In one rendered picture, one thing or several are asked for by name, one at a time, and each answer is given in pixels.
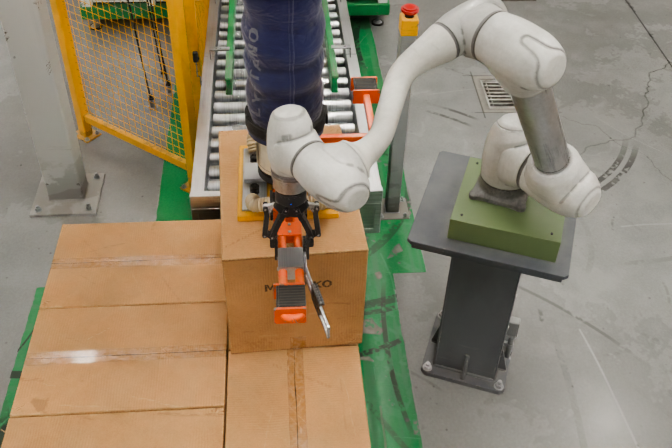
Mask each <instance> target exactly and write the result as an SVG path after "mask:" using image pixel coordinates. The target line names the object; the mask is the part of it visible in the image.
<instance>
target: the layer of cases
mask: <svg viewBox="0 0 672 448"><path fill-rule="evenodd" d="M1 448H371V444H370V436H369V428H368V420H367V412H366V404H365V395H364V387H363V379H362V371H361V363H360V355H359V347H358V344H346V345H334V346H322V347H311V348H299V349H287V350H275V351H264V352H252V353H240V354H231V351H230V340H229V330H228V319H227V309H226V299H225V288H224V278H223V268H222V249H221V219H217V220H186V221H155V222H125V223H94V224H63V225H62V228H61V232H60V235H59V239H58V243H57V246H56V250H55V253H54V257H53V261H52V264H51V268H50V272H49V275H48V279H47V282H46V286H45V290H44V293H43V297H42V301H41V304H40V310H39V311H38V315H37V319H36V322H35V326H34V329H33V333H32V337H31V340H30V344H29V348H28V351H27V355H26V358H25V362H24V366H23V369H22V373H21V377H20V380H19V384H18V387H17V391H16V395H15V398H14V402H13V405H12V409H11V413H10V418H9V420H8V424H7V427H6V431H5V434H4V438H3V442H2V445H1Z"/></svg>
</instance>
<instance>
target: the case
mask: <svg viewBox="0 0 672 448"><path fill-rule="evenodd" d="M247 134H248V131H247V130H229V131H219V171H220V210H221V249H222V268H223V278H224V288H225V299H226V309H227V319H228V330H229V340H230V351H231V354H240V353H252V352H264V351H275V350H287V349H299V348H311V347H322V346H334V345H346V344H358V343H362V336H363V321H364V307H365V293H366V278H367V264H368V245H367V241H366V236H365V232H364V228H363V223H362V219H361V214H360V210H359V209H358V210H356V211H353V212H349V213H344V212H339V218H332V219H319V222H320V228H321V236H320V237H317V236H316V237H314V246H313V247H309V260H307V268H308V270H309V273H310V276H311V278H312V281H313V283H314V284H315V283H317V284H318V287H319V290H320V292H321V295H322V297H323V300H324V303H325V305H324V306H322V307H323V310H324V312H325V315H326V318H327V320H328V323H329V325H330V328H331V329H330V338H329V339H328V338H326V334H325V331H324V328H323V326H322V323H321V320H320V319H319V317H318V315H317V312H316V309H315V307H314V304H313V301H312V299H311V294H310V291H309V288H308V285H307V283H306V280H305V277H304V282H305V293H306V323H294V324H291V323H288V324H275V323H274V308H276V299H274V288H273V284H274V283H279V278H278V271H277V267H278V260H275V248H270V239H269V238H263V237H262V229H263V221H238V220H237V199H238V170H239V147H240V146H241V145H247V142H246V141H247Z"/></svg>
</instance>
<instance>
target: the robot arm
mask: <svg viewBox="0 0 672 448"><path fill-rule="evenodd" d="M461 55H464V56H465V57H469V58H472V59H475V60H477V61H479V62H481V63H482V64H484V65H485V66H486V67H487V68H488V70H489V72H490V73H491V74H492V75H493V76H494V78H495V79H496V80H497V81H498V83H499V84H500V85H501V87H502V88H503V89H504V90H505V91H506V92H507V93H508V94H510V95H511V97H512V100H513V103H514V106H515V109H516V112H517V113H508V114H505V115H503V116H502V117H501V118H500V119H498V120H497V122H495V123H494V124H493V126H492V127H491V129H490V130H489V132H488V135H487V137H486V140H485V144H484V149H483V154H482V163H481V173H480V175H479V177H478V180H477V182H476V184H475V186H474V188H473V189H472V190H471V191H470V192H469V198H470V199H472V200H480V201H484V202H488V203H491V204H495V205H499V206H503V207H506V208H510V209H513V210H515V211H517V212H524V211H525V209H526V201H527V198H528V196H530V197H532V198H533V199H534V200H536V201H537V202H539V203H540V204H542V205H543V206H545V207H546V208H548V209H550V210H551V211H553V212H555V213H557V214H559V215H562V216H566V217H572V218H578V217H583V216H586V215H587V214H589V213H590V212H591V211H592V210H593V209H594V207H595V206H596V205H597V203H598V202H599V200H600V197H601V186H600V183H599V181H598V179H597V177H596V175H595V174H594V173H593V172H592V171H590V169H589V167H588V166H587V165H586V163H585V162H584V161H583V159H582V158H581V156H580V155H579V153H578V151H577V150H576V149H575V148H574V147H573V146H571V145H570V144H567V142H566V139H565V135H564V131H563V127H562V124H561V120H560V116H559V112H558V109H557V105H556V101H555V97H554V94H553V90H552V87H553V86H554V85H555V84H556V83H557V82H558V81H559V80H560V79H561V77H562V75H563V74H564V71H565V68H566V62H567V57H566V53H565V51H564V49H563V48H562V46H561V45H560V43H559V42H558V41H557V40H556V39H555V38H554V37H553V36H552V35H551V34H550V33H548V32H547V31H545V30H544V29H542V28H540V27H539V26H537V25H535V24H533V23H532V22H530V21H528V20H526V19H524V18H521V17H519V16H516V15H513V14H510V13H508V11H507V8H506V6H505V4H504V3H503V2H502V1H501V0H468V1H466V2H464V3H462V4H460V5H458V6H456V7H455V8H453V9H452V10H450V11H449V12H447V13H445V14H444V15H443V16H442V17H441V18H440V19H438V20H437V21H436V22H435V23H434V24H432V25H431V26H430V27H429V28H428V29H427V30H426V31H425V32H424V33H423V34H422V35H421V36H420V37H419V38H418V39H417V40H416V41H415V42H414V43H413V44H412V45H411V46H410V47H409V48H408V49H406V50H405V51H404V52H403V53H402V54H401V55H400V56H399V57H398V58H397V60H396V61H395V62H394V63H393V65H392V66H391V68H390V69H389V71H388V73H387V76H386V78H385V81H384V84H383V87H382V91H381V94H380V98H379V102H378V105H377V109H376V112H375V116H374V120H373V123H372V126H371V128H370V130H369V132H368V133H367V134H366V135H365V136H364V137H363V138H362V139H360V140H358V141H356V142H348V141H346V140H342V141H340V142H336V143H327V144H325V143H324V142H323V141H322V140H321V139H320V137H319V136H318V134H317V132H316V130H315V129H313V124H312V121H311V118H310V116H309V114H308V113H307V111H306V109H305V108H304V107H302V106H300V105H294V104H288V105H283V106H280V107H278V108H277V109H275V110H274V111H273V112H272V113H271V116H270V119H269V122H268V127H267V154H268V159H269V161H270V164H271V177H272V181H273V186H272V187H273V188H274V189H275V200H274V202H273V203H268V202H263V212H264V221H263V229H262V237H263V238H269V239H270V248H275V260H277V257H278V230H279V228H280V226H281V224H282V222H283V221H284V219H285V218H289V217H298V219H299V221H300V222H301V224H302V226H303V228H304V230H305V231H306V257H307V260H309V247H313V246H314V237H316V236H317V237H320V236H321V228H320V222H319V215H318V212H319V209H320V208H319V202H321V203H322V204H324V205H325V206H327V207H329V208H331V209H333V210H335V211H339V212H344V213H349V212H353V211H356V210H358V209H360V208H361V207H362V206H363V205H364V204H365V203H366V202H367V200H368V198H369V196H370V181H369V177H370V169H371V167H372V165H373V164H374V163H375V162H376V161H377V160H378V159H379V158H380V157H381V156H382V154H383V153H384V152H385V151H386V149H387V148H388V146H389V145H390V143H391V141H392V139H393V136H394V134H395V131H396V128H397V125H398V122H399V118H400V115H401V112H402V109H403V106H404V102H405V99H406V96H407V93H408V90H409V88H410V85H411V84H412V82H413V81H414V80H415V78H417V77H418V76H419V75H421V74H422V73H424V72H426V71H428V70H430V69H433V68H435V67H437V66H440V65H442V64H445V63H447V62H450V61H452V60H454V59H456V58H458V57H459V56H461ZM307 192H308V193H309V194H310V195H311V196H312V197H314V198H315V199H316V200H318V201H315V202H309V201H308V199H307ZM308 207H309V208H310V210H311V211H312V212H313V219H314V226H315V229H314V230H313V229H312V227H311V225H310V223H309V221H308V219H307V217H306V215H305V213H304V211H305V210H306V209H307V208H308ZM273 208H275V209H276V210H277V211H278V215H277V217H276V219H275V221H274V223H273V226H272V228H271V230H270V231H269V230H268V226H269V217H270V213H271V212H272V209H273Z"/></svg>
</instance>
